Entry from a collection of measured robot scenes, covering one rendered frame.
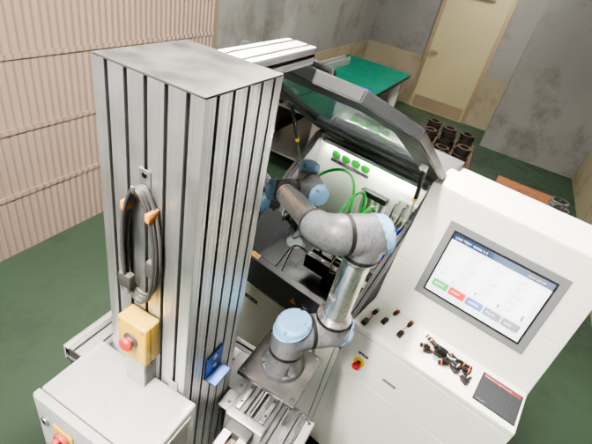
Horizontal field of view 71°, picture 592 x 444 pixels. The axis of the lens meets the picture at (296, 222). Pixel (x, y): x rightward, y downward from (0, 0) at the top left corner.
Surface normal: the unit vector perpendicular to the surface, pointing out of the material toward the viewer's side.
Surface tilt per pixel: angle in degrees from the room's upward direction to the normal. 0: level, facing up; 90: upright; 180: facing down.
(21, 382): 0
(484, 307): 76
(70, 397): 0
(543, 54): 90
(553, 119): 90
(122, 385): 0
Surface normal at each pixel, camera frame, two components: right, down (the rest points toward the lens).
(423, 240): -0.54, 0.15
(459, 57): -0.47, 0.43
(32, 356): 0.19, -0.80
